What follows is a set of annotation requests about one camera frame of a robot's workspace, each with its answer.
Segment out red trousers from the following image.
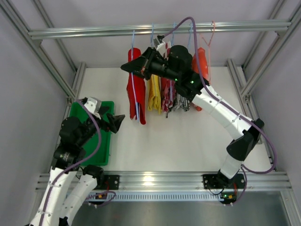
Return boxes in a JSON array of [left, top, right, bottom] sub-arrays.
[[126, 47, 147, 125]]

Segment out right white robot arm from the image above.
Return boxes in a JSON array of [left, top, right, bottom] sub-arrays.
[[120, 45, 264, 188]]

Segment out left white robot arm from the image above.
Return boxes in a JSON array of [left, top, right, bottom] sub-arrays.
[[29, 104, 125, 226]]

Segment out pink floral trousers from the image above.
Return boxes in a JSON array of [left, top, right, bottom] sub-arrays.
[[160, 41, 175, 117]]

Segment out yellow trousers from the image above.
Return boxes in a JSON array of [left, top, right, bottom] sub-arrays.
[[148, 74, 161, 114]]

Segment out newspaper print trousers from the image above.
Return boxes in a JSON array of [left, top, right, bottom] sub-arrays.
[[175, 94, 190, 112]]

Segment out orange trousers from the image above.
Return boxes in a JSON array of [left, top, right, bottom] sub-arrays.
[[191, 47, 210, 112]]

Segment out green plastic tray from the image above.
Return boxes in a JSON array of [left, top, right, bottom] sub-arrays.
[[69, 100, 115, 166]]

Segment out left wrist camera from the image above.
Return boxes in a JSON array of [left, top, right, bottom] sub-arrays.
[[84, 97, 102, 119]]

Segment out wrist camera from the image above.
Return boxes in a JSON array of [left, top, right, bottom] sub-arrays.
[[84, 97, 102, 119], [153, 35, 166, 51]]

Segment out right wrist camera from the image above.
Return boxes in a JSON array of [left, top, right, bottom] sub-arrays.
[[153, 35, 166, 51]]

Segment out aluminium hanging rail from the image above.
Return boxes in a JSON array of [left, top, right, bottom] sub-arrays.
[[29, 19, 292, 40]]

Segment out left aluminium frame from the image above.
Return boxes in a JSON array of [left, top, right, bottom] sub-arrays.
[[0, 0, 87, 106]]

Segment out aluminium frame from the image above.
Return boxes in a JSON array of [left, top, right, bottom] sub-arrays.
[[233, 0, 301, 172], [0, 0, 87, 106]]

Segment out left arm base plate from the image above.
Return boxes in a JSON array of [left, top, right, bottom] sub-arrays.
[[95, 175, 120, 191]]

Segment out front aluminium rail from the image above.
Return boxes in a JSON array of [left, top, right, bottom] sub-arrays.
[[35, 171, 292, 192]]

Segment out slotted cable duct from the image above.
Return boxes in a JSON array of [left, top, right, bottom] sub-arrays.
[[85, 191, 227, 202]]

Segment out pink wire hanger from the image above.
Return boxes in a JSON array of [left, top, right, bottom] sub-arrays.
[[200, 20, 216, 82]]

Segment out right aluminium frame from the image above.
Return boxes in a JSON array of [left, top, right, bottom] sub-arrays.
[[233, 0, 301, 172]]

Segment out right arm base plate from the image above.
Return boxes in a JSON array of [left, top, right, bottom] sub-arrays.
[[202, 173, 246, 189]]

